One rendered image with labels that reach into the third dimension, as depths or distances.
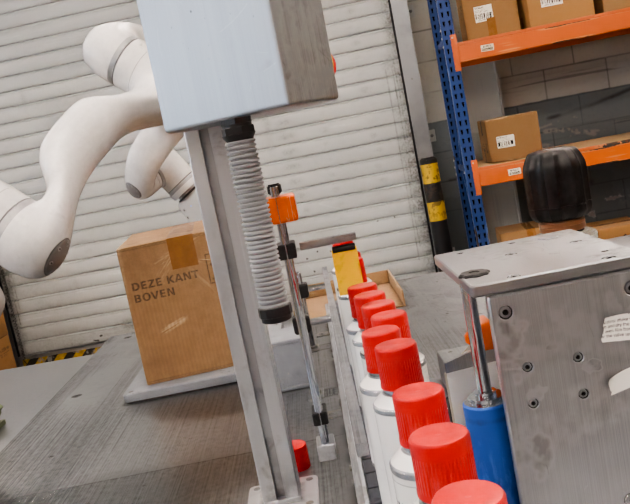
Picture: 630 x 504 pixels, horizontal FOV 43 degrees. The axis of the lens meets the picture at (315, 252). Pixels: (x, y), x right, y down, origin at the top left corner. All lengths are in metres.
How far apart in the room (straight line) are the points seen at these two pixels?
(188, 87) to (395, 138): 4.49
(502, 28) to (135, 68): 3.47
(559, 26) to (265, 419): 3.94
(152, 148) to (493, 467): 1.40
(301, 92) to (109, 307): 4.99
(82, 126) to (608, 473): 1.10
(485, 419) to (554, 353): 0.06
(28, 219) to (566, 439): 1.00
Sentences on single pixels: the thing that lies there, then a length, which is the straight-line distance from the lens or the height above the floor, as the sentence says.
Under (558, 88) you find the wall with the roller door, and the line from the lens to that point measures 5.55.
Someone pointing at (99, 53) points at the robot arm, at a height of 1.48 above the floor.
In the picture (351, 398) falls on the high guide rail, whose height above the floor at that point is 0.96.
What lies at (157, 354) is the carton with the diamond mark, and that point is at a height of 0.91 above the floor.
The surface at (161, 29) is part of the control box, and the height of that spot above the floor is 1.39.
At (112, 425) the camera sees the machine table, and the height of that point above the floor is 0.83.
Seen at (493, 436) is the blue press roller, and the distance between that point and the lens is 0.55.
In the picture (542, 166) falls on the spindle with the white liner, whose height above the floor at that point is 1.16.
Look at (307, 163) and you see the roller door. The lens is 5.31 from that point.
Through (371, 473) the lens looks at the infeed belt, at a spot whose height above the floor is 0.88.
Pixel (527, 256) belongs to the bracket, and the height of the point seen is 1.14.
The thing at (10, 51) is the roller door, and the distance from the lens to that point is 5.84.
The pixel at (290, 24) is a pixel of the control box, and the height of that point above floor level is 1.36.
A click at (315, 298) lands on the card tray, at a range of 2.14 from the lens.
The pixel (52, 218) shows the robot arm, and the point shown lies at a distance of 1.36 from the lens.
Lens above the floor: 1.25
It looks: 8 degrees down
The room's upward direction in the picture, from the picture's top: 11 degrees counter-clockwise
